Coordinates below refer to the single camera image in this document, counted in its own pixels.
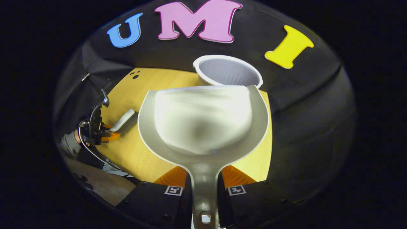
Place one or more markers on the person's tan trousers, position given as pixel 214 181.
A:
pixel 105 184

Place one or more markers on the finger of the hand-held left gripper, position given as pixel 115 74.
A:
pixel 113 136

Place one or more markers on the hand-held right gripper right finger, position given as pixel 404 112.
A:
pixel 254 200

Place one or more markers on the white dustpan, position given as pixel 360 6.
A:
pixel 203 127

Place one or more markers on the white garbage bin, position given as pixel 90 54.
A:
pixel 227 71

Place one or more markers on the white cloth clip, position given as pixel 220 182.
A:
pixel 85 77

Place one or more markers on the wooden desktop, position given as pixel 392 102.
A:
pixel 127 152

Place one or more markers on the small white broom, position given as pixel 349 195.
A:
pixel 122 120

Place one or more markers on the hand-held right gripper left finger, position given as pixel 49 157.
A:
pixel 159 203

